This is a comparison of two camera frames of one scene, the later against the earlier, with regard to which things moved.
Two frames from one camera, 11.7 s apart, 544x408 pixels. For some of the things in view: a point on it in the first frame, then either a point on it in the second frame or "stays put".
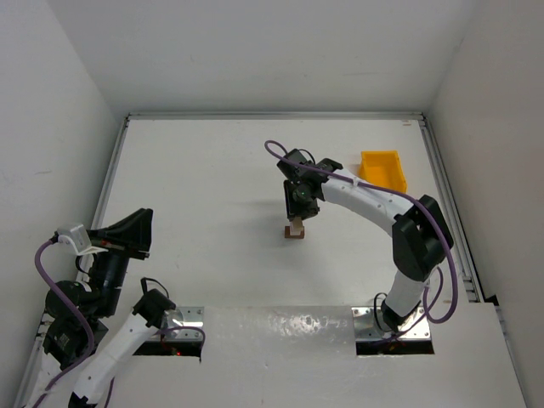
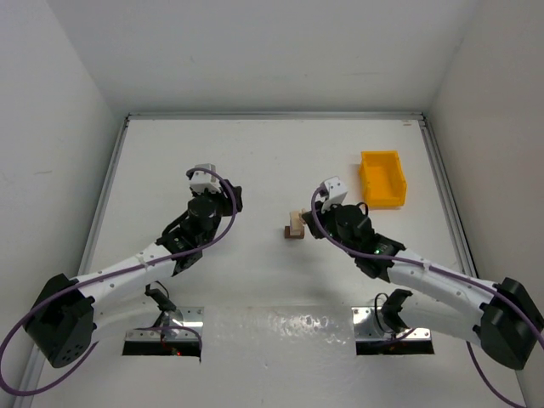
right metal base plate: x=365 y=327 stays put
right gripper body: x=301 y=213 to x=311 y=221
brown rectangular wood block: x=287 y=233 stays put
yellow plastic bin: x=382 y=167 stays put
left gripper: x=123 y=248 to x=232 y=196
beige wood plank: x=296 y=226 stays put
